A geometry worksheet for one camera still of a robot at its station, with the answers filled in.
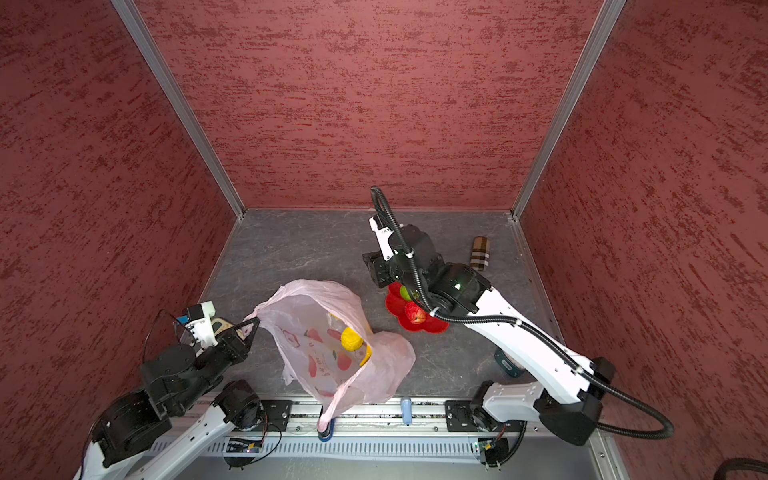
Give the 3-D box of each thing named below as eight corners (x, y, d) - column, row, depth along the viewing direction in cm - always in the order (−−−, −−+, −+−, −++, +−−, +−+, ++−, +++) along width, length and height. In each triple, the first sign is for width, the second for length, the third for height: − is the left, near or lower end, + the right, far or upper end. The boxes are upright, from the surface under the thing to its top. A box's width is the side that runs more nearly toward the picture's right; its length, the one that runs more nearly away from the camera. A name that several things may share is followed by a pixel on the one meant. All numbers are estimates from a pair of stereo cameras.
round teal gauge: (512, 382, 82) (517, 378, 78) (491, 357, 86) (495, 352, 82) (516, 378, 82) (522, 373, 79) (495, 354, 87) (500, 348, 83)
